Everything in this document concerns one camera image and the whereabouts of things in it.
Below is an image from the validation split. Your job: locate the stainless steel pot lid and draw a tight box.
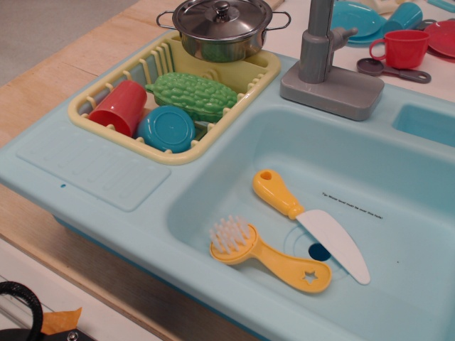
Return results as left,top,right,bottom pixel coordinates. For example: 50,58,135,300
172,1,272,40

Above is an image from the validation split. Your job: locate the yellow toy dish brush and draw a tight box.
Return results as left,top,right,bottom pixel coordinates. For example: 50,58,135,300
209,216,332,293

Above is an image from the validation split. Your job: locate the green toy bitter melon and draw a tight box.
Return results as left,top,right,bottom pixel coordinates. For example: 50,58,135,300
145,72,237,123

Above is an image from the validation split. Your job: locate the blue plastic bowl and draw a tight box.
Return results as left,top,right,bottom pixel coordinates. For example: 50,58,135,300
134,105,196,153

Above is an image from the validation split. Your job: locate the light blue toy sink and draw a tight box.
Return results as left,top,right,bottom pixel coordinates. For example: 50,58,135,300
0,30,455,341

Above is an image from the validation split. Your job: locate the pale yellow dish rack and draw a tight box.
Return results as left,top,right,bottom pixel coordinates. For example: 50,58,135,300
68,31,281,166

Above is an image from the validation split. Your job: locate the red plastic cup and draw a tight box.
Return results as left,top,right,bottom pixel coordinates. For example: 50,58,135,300
88,80,147,137

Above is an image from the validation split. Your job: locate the grey toy faucet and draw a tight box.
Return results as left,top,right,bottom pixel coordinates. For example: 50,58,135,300
279,1,385,121

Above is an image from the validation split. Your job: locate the grey measuring spoon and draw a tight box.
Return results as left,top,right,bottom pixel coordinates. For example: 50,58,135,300
356,58,432,84

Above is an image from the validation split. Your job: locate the teal plastic plate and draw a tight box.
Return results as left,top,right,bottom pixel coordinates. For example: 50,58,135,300
331,1,387,45

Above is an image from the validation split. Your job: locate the orange tape piece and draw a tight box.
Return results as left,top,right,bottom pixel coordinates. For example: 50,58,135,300
41,308,82,335

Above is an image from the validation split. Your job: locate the teal plastic cup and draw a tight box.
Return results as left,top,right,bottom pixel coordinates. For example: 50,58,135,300
382,2,423,34

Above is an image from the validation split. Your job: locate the red plastic plate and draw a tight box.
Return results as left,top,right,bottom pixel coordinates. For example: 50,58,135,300
424,20,455,58

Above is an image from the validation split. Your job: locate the yellow handled toy knife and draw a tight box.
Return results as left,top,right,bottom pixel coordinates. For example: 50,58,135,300
252,169,371,285

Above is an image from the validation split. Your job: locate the red mug with handle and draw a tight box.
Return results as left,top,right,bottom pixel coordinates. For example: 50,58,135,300
369,30,429,69

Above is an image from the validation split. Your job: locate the black cable loop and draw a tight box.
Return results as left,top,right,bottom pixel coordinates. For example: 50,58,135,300
0,281,44,334

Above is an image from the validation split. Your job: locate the black metal bracket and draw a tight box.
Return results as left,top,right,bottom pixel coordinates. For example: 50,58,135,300
1,328,93,341

